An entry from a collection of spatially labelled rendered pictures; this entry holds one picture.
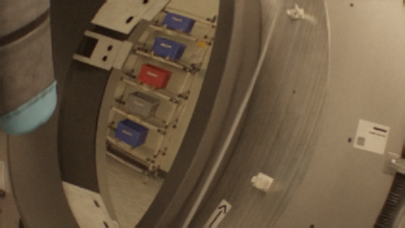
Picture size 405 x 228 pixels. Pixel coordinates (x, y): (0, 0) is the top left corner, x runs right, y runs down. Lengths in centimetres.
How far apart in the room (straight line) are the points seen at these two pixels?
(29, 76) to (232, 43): 26
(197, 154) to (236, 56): 10
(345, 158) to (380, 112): 7
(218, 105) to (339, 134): 14
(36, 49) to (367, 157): 35
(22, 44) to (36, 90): 6
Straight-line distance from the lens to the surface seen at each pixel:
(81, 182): 143
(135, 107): 538
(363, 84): 48
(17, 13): 38
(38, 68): 41
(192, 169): 53
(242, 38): 55
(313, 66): 52
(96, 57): 138
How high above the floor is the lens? 122
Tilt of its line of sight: 3 degrees down
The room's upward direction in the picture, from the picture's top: 22 degrees clockwise
